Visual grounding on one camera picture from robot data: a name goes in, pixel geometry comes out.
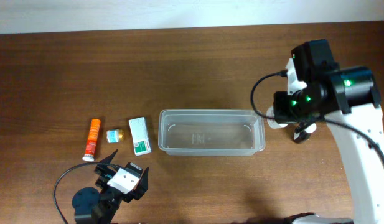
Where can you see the white green medicine box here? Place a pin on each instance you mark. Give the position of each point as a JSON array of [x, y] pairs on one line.
[[139, 132]]

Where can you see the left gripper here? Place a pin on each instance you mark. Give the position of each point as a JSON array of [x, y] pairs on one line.
[[142, 186]]

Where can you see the clear plastic container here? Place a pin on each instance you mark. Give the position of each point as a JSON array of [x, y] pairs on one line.
[[210, 132]]

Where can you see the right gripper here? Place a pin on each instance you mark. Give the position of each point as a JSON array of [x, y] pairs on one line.
[[280, 112]]

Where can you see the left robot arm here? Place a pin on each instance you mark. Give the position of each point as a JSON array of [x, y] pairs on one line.
[[95, 205]]

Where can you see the small blue-labelled gold-cap bottle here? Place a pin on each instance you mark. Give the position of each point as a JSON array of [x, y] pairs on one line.
[[115, 135]]

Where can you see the orange tablet tube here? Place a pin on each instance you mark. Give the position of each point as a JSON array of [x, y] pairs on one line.
[[92, 139]]

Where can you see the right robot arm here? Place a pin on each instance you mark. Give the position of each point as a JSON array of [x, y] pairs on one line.
[[348, 102]]

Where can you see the dark bottle white cap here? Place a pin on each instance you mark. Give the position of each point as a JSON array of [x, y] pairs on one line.
[[303, 132]]

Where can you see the white squeeze bottle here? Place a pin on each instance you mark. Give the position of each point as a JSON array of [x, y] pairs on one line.
[[272, 123]]

